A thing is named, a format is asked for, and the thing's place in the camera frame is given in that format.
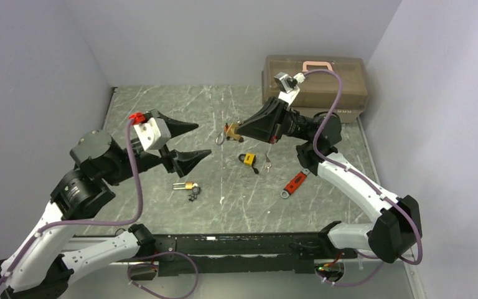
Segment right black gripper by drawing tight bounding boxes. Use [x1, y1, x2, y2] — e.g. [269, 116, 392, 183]
[234, 97, 313, 145]

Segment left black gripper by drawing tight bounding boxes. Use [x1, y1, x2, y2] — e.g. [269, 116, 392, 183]
[105, 110, 213, 186]

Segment small brass padlock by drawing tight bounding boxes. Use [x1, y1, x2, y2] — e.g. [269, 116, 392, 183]
[215, 121, 244, 146]

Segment yellow padlock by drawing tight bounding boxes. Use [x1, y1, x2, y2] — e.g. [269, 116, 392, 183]
[238, 153, 259, 174]

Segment brass padlock long shackle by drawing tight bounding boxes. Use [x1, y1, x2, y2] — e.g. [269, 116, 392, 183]
[172, 182, 199, 191]

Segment black keys bunch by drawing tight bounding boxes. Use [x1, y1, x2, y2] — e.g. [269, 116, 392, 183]
[189, 186, 201, 202]

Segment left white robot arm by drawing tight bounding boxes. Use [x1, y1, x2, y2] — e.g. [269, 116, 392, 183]
[0, 110, 210, 298]

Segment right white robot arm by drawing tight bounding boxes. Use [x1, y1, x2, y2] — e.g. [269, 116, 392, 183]
[234, 97, 423, 265]

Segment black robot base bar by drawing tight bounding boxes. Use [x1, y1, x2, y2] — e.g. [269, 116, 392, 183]
[113, 230, 357, 277]

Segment silver keys on table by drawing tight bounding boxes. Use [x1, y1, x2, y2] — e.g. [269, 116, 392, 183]
[263, 154, 271, 173]

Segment brown translucent toolbox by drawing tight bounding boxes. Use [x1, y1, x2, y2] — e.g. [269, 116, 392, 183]
[261, 55, 369, 123]

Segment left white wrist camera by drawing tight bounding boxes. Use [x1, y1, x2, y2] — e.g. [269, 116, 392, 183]
[129, 110, 172, 153]

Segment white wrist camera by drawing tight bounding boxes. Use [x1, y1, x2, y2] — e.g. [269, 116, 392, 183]
[274, 72, 306, 107]
[129, 110, 172, 153]

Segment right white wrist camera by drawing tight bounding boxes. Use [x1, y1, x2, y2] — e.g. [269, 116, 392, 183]
[274, 72, 306, 107]

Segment red handled adjustable wrench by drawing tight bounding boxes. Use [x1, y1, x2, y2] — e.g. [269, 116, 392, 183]
[280, 168, 310, 199]

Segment pink toolbox handle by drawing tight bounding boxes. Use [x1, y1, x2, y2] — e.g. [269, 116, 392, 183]
[302, 60, 334, 73]

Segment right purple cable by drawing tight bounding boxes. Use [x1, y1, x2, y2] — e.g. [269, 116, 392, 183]
[302, 69, 424, 266]

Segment aluminium frame rail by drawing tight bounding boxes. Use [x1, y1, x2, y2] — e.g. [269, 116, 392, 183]
[63, 255, 426, 298]

